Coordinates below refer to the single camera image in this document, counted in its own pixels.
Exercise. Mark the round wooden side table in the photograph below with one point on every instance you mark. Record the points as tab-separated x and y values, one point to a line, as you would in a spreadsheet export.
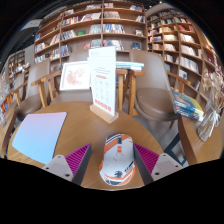
6	130
196	146

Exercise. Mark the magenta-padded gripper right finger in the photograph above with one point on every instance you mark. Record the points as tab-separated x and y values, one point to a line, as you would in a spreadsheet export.
148	159

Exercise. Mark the wide wooden bookshelf unit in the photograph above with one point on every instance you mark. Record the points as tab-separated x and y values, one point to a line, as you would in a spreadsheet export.
90	31

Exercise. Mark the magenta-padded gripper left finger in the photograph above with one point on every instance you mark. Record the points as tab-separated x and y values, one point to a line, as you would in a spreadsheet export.
77	159

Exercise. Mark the white orange computer mouse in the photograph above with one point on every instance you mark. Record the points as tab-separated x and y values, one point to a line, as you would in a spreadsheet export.
116	160

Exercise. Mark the distant wooden bookshelf unit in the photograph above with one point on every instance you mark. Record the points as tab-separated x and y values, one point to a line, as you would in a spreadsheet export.
16	66

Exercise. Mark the glass vase with pink flowers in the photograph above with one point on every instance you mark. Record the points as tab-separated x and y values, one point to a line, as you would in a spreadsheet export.
2	93

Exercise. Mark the white framed floral picture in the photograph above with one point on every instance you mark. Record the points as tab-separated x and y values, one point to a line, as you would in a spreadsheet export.
75	76

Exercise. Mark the white sign on wooden base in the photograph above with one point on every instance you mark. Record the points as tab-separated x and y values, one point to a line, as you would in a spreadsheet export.
103	80

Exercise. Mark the stack of blue yellow books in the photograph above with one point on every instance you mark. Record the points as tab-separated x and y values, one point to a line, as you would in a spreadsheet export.
188	106

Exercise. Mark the glass vase with beige flowers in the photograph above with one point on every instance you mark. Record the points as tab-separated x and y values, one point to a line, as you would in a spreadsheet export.
210	123

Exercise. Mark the blue pink gradient mouse pad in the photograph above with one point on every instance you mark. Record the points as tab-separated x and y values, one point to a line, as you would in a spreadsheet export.
38	135

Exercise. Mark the white hanging ceiling panel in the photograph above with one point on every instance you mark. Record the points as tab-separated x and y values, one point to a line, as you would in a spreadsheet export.
33	24

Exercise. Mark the curved wooden bookshelf unit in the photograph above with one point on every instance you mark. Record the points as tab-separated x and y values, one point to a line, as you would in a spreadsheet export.
183	43

